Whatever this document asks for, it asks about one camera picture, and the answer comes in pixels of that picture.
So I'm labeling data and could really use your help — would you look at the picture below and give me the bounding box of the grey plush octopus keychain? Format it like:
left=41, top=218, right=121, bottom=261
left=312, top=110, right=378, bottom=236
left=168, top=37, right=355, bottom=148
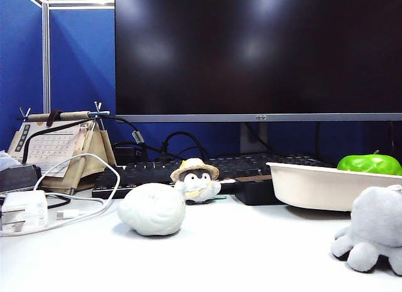
left=330, top=184, right=402, bottom=276

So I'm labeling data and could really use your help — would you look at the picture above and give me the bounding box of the penguin plush with straw hat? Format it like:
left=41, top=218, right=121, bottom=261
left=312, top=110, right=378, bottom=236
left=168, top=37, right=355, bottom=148
left=170, top=157, right=222, bottom=205

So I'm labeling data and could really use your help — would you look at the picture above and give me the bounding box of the grey monitor stand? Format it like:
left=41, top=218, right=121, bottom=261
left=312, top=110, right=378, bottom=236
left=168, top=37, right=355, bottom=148
left=240, top=121, right=269, bottom=154

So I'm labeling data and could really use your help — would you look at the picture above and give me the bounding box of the black computer keyboard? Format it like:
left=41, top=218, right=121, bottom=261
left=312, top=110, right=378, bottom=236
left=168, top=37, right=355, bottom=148
left=91, top=152, right=334, bottom=199

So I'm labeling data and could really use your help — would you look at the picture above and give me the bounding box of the black box with brown top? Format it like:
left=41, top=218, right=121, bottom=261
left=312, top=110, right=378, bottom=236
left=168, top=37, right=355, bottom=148
left=234, top=175, right=286, bottom=207

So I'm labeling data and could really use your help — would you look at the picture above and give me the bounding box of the black power brick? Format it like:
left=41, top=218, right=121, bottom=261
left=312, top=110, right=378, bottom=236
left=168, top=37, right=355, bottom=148
left=112, top=142, right=145, bottom=166

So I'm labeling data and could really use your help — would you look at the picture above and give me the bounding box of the white brain squeeze toy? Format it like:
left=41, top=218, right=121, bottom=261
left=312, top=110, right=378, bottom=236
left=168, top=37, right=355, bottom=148
left=117, top=182, right=187, bottom=236

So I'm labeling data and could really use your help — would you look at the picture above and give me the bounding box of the black computer monitor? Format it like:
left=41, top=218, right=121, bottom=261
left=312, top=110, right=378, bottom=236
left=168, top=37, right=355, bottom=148
left=114, top=0, right=402, bottom=122

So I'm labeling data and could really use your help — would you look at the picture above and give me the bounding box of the beige canvas desk calendar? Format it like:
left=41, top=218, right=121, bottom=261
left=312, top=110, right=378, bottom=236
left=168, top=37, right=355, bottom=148
left=6, top=100, right=117, bottom=195

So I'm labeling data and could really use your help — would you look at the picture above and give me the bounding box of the white paper bowl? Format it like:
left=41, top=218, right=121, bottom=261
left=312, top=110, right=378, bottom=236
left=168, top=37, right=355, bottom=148
left=266, top=161, right=402, bottom=213

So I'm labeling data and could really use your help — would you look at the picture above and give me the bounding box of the green apple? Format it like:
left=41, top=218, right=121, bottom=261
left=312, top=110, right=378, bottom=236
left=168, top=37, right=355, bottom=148
left=337, top=149, right=402, bottom=176

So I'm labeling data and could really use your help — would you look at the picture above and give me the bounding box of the black case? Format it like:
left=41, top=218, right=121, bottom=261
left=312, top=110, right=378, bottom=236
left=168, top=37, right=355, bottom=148
left=0, top=164, right=42, bottom=194

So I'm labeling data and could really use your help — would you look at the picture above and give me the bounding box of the white power adapter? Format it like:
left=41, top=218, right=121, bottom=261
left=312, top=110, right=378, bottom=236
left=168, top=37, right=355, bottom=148
left=0, top=190, right=48, bottom=233

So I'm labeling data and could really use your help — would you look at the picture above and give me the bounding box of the white tissue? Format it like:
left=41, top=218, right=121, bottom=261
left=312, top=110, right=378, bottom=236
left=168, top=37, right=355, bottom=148
left=0, top=149, right=21, bottom=171

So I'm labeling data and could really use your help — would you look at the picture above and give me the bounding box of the looped black cable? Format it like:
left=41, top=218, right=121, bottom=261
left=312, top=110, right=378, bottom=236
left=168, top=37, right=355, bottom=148
left=155, top=131, right=208, bottom=163

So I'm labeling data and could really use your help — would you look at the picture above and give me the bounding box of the black monitor cable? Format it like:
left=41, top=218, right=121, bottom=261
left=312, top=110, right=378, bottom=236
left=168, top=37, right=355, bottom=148
left=244, top=122, right=274, bottom=151

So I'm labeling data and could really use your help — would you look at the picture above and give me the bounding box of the black cable with label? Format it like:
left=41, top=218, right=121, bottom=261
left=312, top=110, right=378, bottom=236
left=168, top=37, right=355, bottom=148
left=21, top=114, right=148, bottom=164

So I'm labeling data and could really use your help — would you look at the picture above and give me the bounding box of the white charging cable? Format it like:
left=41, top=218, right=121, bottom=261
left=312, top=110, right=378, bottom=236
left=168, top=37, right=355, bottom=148
left=0, top=153, right=122, bottom=237

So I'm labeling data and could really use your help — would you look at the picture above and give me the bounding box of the thin black desk cable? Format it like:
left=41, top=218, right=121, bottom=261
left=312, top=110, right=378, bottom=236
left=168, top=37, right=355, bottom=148
left=45, top=194, right=72, bottom=210

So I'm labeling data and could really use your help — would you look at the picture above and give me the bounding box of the aluminium partition frame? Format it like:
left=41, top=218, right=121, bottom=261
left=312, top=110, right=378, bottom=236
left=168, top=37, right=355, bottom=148
left=17, top=0, right=116, bottom=114

